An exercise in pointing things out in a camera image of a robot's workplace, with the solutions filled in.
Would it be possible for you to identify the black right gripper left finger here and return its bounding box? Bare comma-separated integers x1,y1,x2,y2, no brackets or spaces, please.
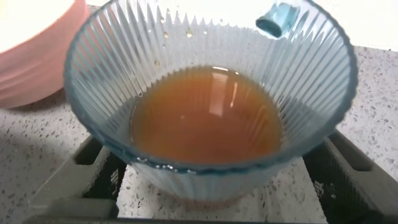
27,134,127,220

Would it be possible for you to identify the orange red liquid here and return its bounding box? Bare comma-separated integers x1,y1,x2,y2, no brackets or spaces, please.
129,65,284,165

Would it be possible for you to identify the pink ribbed bowl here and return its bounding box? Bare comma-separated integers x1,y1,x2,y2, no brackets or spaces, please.
0,0,91,109

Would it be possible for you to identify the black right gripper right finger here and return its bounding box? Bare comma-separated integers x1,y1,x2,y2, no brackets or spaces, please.
302,129,398,224

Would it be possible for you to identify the ribbed clear blue cup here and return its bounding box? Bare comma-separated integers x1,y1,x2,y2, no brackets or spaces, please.
63,0,359,212

